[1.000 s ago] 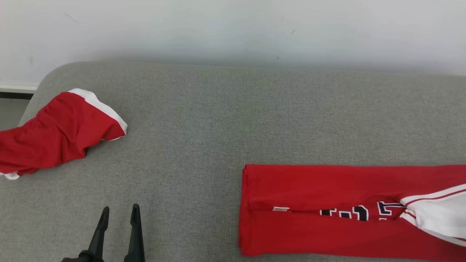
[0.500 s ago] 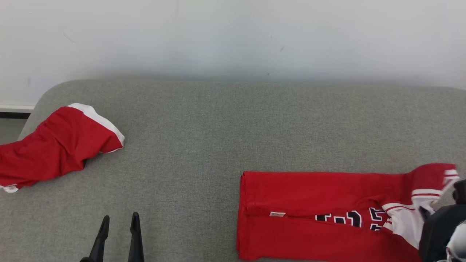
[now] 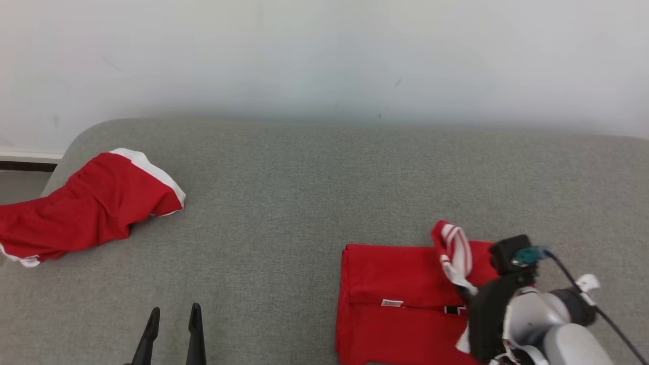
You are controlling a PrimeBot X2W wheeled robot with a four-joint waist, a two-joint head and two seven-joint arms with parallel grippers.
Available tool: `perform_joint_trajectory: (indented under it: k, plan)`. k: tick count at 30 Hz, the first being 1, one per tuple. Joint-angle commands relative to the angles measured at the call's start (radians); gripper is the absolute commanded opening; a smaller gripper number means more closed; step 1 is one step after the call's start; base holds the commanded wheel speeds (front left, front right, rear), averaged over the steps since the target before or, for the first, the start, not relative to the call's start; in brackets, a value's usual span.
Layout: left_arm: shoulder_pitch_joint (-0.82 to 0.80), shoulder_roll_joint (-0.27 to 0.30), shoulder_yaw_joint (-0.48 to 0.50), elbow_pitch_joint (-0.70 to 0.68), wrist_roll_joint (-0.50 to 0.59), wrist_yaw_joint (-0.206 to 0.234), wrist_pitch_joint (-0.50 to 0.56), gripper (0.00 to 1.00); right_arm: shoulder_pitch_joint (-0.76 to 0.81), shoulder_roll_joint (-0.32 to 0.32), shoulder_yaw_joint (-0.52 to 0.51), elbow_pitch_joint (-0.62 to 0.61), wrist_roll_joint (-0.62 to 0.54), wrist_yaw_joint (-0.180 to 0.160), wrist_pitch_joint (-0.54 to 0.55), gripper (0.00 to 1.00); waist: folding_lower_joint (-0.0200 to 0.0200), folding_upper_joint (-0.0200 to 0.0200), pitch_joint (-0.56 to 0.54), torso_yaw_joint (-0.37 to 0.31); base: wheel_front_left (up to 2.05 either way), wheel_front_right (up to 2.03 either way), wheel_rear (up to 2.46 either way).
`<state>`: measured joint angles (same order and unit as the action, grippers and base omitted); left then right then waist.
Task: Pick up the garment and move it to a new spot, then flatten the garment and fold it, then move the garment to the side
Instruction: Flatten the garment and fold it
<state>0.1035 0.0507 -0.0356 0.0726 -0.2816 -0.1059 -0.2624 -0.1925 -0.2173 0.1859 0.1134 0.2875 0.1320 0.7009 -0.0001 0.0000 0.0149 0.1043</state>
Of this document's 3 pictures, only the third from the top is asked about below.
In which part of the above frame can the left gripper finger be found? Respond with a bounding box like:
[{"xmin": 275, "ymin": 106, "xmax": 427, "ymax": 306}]
[
  {"xmin": 185, "ymin": 303, "xmax": 207, "ymax": 365},
  {"xmin": 132, "ymin": 307, "xmax": 161, "ymax": 365}
]

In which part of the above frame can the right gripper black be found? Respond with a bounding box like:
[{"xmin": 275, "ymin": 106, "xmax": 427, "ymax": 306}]
[{"xmin": 468, "ymin": 273, "xmax": 538, "ymax": 363}]

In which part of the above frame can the red jersey white trim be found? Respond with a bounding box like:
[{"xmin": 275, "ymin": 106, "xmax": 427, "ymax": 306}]
[{"xmin": 335, "ymin": 220, "xmax": 509, "ymax": 365}]

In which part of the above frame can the red shorts white stripe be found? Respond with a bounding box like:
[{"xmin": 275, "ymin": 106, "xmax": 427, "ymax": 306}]
[{"xmin": 0, "ymin": 148, "xmax": 186, "ymax": 268}]

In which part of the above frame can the grey fabric sofa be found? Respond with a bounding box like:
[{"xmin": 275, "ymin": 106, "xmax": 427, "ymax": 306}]
[{"xmin": 0, "ymin": 118, "xmax": 649, "ymax": 365}]

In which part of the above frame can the black and white baseboard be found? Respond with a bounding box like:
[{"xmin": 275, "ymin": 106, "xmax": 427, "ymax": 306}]
[{"xmin": 0, "ymin": 149, "xmax": 65, "ymax": 173}]

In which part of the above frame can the right black cable teal plug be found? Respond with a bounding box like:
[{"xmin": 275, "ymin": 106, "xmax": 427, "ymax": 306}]
[{"xmin": 511, "ymin": 246, "xmax": 649, "ymax": 365}]

